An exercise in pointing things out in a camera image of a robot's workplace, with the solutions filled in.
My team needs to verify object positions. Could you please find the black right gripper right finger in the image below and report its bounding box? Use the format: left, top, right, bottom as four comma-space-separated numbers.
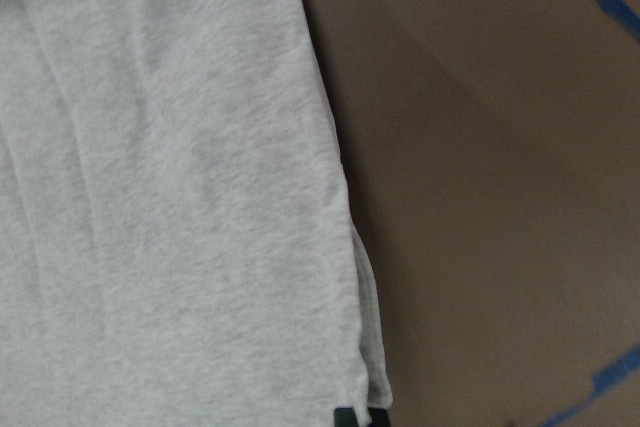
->
368, 407, 391, 427

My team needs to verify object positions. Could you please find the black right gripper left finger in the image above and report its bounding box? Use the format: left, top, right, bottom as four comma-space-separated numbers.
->
333, 407, 359, 427

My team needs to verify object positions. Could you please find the grey cartoon print t-shirt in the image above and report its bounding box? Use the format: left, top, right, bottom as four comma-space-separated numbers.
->
1, 0, 393, 426

